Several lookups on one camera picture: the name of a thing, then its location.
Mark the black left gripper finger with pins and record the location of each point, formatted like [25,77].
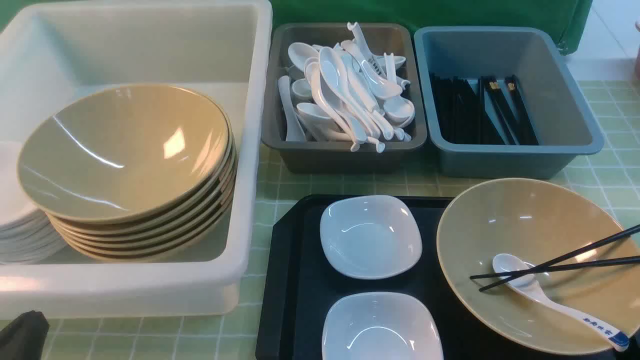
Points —
[24,338]

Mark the white square dish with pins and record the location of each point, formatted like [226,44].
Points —
[372,237]
[380,325]

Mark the white spoon with blue tip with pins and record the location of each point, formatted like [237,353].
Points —
[529,287]

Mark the tan noodle bowl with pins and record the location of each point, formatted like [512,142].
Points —
[536,221]

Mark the black chopstick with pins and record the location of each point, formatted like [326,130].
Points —
[629,260]
[575,253]

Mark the stack of white dishes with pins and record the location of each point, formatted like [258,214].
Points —
[27,236]

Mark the stack of tan bowls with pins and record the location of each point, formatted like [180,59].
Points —
[135,173]

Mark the black plastic serving tray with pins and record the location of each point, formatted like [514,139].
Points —
[301,286]

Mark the large white plastic tub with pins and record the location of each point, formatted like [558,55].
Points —
[53,53]

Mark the pile of white spoons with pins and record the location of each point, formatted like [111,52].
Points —
[345,93]

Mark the grey plastic spoon bin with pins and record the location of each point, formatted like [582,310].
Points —
[325,157]

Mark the bundle of black chopsticks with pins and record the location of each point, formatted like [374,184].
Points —
[486,113]

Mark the blue plastic chopstick bin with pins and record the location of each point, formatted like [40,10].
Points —
[562,119]

